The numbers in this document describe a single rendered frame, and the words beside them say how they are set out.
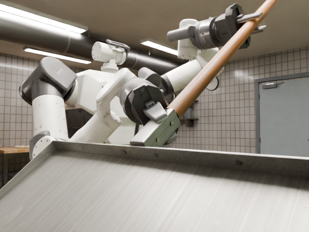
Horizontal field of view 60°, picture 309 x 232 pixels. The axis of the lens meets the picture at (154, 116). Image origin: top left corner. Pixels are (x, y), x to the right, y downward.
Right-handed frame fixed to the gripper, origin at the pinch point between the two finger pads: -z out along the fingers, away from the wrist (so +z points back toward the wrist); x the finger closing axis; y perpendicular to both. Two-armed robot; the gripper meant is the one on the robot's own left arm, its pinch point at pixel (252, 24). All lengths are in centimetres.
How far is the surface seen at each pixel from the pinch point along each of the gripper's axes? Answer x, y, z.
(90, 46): 15, -120, 308
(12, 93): 37, -39, 509
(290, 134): 287, -292, 157
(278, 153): 313, -270, 174
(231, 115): 260, -302, 269
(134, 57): 65, -186, 317
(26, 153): 117, 15, 420
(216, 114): 258, -298, 303
